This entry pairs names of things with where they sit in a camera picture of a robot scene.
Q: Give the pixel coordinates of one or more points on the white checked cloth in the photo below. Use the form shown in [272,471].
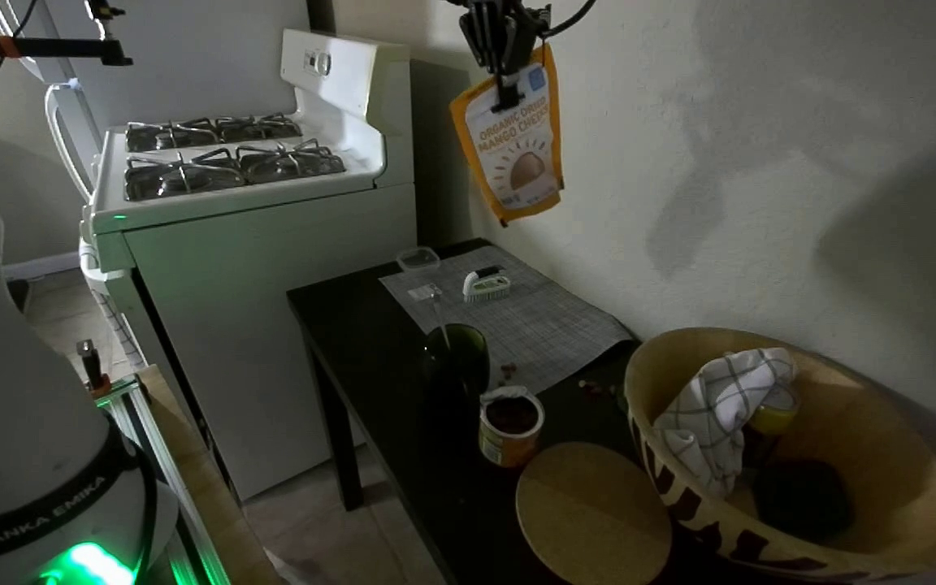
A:
[715,412]

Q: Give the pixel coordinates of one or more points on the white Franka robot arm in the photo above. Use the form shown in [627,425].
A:
[13,412]

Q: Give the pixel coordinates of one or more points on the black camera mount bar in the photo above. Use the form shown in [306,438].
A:
[48,49]

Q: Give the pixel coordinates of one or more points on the black side table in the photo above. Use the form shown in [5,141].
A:
[382,346]

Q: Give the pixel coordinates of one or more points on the grey grid placemat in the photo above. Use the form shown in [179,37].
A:
[555,328]

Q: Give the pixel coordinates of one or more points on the round wooden plate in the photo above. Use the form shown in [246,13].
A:
[592,515]

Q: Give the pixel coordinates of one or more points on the dark green cup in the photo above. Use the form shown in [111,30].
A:
[455,370]

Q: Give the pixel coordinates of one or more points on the white gas stove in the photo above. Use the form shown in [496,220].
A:
[261,293]

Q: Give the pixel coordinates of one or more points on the orange snack packet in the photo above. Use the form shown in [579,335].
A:
[519,164]

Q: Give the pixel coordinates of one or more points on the small yellow object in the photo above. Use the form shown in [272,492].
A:
[778,414]

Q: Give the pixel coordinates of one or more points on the wooden board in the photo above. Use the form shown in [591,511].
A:
[208,500]

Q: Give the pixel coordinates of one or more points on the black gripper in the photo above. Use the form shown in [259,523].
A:
[501,26]

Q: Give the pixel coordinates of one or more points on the small white clip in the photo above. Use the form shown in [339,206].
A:
[486,285]

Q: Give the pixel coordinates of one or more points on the small clear container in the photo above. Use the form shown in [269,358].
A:
[416,257]

